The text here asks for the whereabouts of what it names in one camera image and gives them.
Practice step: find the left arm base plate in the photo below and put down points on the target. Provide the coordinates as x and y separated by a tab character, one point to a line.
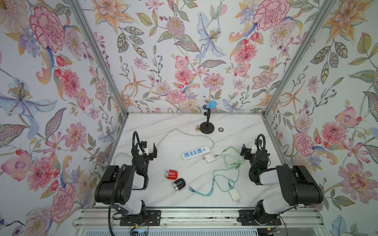
146	217

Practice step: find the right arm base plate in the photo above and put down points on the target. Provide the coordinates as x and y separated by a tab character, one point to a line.
250	218

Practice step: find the white power strip blue sockets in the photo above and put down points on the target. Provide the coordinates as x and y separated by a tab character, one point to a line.
197	152

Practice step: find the white wall plug adapter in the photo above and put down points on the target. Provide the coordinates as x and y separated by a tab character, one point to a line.
235	195

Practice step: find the blue microphone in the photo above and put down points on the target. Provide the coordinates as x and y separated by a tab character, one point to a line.
210	105

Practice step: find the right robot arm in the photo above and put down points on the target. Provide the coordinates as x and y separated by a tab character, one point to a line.
297	186

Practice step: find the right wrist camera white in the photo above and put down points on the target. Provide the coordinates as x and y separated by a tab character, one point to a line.
254	149

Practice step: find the aluminium frame rail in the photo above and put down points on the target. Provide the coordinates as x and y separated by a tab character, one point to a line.
213	217

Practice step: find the white usb charger adapter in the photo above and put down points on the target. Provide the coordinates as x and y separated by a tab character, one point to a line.
210	158

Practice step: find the red electric shaver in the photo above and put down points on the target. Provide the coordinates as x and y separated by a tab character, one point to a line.
171	175

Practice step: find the black microphone stand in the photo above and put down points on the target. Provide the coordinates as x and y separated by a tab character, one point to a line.
207	127

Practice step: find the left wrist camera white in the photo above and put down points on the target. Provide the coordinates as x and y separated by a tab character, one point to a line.
143	148

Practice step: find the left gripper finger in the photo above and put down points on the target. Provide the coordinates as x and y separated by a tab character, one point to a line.
153	154
135	149

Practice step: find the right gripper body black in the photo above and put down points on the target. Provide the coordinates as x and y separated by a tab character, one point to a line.
255	155

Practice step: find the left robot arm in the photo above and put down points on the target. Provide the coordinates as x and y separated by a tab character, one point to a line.
117	183

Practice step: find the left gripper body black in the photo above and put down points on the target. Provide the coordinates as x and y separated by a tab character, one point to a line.
144	156

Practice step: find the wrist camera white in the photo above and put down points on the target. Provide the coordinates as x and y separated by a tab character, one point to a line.
254	149
143	148

